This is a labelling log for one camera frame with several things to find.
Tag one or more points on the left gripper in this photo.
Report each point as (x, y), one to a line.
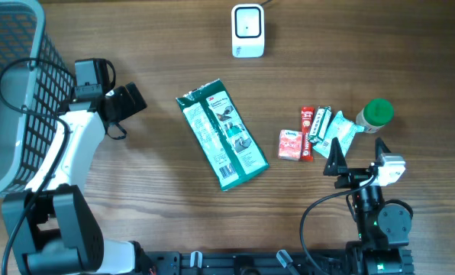
(130, 107)

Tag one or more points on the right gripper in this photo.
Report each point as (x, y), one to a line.
(337, 166)

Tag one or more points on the teal wet wipes pack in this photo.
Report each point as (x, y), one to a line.
(341, 128)

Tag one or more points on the green white balm box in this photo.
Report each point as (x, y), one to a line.
(320, 124)

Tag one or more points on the red coffee stick sachet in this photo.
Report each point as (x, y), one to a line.
(307, 113)

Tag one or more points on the red white tissue pack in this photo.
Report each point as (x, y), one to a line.
(290, 145)

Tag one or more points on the green white gloves package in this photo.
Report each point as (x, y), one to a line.
(228, 145)

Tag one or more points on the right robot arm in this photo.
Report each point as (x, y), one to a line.
(383, 225)

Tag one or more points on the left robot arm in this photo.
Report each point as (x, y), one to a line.
(51, 229)

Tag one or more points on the white barcode scanner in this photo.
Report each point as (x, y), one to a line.
(247, 31)

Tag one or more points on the grey plastic mesh basket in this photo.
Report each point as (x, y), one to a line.
(32, 83)

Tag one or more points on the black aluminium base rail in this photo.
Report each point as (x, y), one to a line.
(284, 262)

